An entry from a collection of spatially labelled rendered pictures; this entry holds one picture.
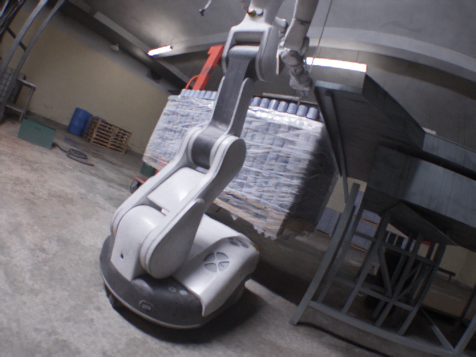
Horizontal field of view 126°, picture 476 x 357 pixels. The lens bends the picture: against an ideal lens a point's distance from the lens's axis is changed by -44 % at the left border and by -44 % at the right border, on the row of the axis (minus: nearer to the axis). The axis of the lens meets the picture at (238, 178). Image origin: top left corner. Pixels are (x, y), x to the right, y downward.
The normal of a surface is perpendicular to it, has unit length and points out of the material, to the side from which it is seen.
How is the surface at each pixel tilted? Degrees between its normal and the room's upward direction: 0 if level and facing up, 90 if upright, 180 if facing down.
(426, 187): 90
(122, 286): 89
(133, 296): 90
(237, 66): 102
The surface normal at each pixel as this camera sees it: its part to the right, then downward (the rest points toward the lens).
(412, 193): -0.50, -0.22
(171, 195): -0.07, -0.74
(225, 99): -0.49, 0.01
